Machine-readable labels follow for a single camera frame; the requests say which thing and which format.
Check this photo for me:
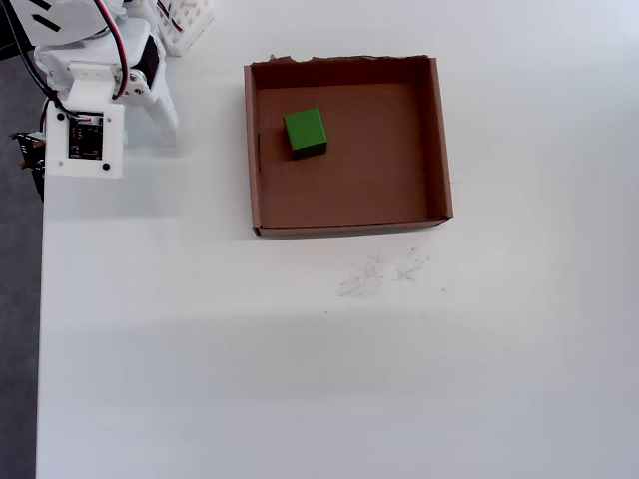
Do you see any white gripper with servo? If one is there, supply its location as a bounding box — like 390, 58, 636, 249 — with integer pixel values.
117, 18, 180, 149

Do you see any green cube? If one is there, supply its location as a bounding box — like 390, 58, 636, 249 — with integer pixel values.
283, 108, 329, 161

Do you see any white lattice robot base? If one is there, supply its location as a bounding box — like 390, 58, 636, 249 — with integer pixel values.
156, 0, 216, 57

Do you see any brown cardboard box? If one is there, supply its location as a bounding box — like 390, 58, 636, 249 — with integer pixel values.
243, 53, 454, 239

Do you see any small motor controller board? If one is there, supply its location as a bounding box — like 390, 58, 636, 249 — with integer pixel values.
8, 130, 47, 201

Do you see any white camera mount with circuit board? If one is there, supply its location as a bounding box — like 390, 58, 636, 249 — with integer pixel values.
41, 60, 126, 180

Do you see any red and black servo cable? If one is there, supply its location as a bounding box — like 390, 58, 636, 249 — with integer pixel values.
92, 0, 132, 101

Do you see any black camera cable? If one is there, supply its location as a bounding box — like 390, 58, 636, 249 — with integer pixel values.
0, 0, 66, 114

